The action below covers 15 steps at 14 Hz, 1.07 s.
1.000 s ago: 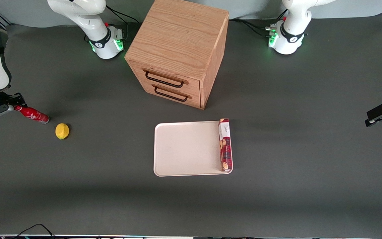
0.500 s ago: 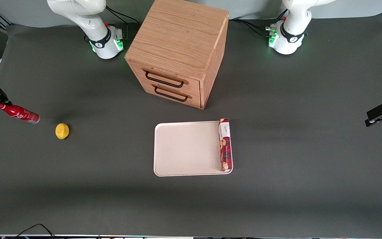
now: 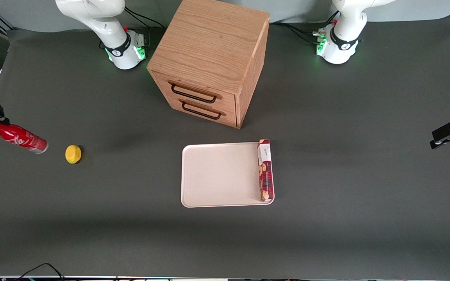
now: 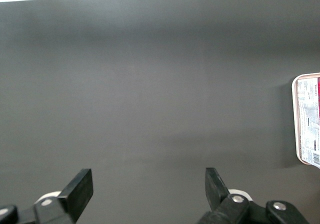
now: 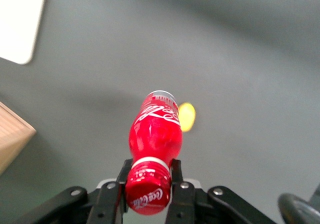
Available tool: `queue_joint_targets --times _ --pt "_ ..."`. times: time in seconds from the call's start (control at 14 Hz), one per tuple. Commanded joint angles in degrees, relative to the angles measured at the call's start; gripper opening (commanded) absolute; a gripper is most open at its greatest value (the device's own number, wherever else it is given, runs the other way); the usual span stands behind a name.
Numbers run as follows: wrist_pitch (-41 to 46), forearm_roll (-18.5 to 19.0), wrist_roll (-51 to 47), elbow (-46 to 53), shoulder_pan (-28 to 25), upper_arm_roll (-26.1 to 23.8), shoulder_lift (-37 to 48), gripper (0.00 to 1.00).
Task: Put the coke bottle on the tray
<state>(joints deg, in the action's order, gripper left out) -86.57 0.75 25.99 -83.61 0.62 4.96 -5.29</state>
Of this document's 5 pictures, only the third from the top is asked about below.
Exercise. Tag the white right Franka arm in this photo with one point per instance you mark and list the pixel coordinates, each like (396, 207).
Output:
(120, 43)

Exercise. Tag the yellow lemon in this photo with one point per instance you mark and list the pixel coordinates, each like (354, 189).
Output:
(73, 154)

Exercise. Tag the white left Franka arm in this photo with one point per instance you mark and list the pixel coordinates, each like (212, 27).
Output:
(340, 43)

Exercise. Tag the red cookie box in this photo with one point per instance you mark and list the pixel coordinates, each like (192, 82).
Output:
(265, 171)

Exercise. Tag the red coke bottle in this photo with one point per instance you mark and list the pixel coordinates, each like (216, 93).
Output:
(20, 137)

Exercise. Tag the wooden drawer cabinet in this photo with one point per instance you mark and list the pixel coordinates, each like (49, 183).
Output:
(213, 50)

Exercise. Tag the beige plastic tray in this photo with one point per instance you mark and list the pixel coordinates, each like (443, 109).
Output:
(221, 175)

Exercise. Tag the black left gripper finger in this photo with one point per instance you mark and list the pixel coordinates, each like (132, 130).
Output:
(440, 145)
(445, 130)

